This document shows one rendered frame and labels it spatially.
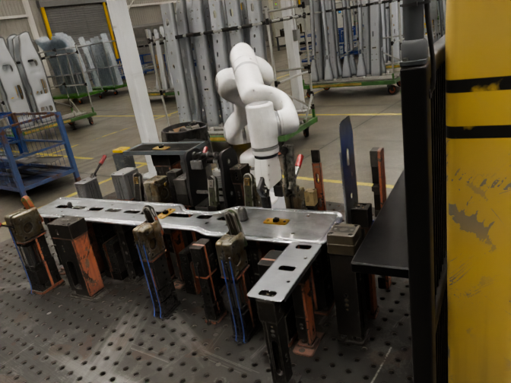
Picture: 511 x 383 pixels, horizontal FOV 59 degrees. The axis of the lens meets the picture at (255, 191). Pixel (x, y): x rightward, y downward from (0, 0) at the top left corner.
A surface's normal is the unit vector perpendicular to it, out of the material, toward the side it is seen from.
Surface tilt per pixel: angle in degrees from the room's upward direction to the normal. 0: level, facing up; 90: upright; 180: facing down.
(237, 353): 0
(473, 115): 90
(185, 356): 0
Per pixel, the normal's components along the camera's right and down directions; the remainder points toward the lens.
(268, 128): 0.26, 0.30
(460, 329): -0.45, 0.38
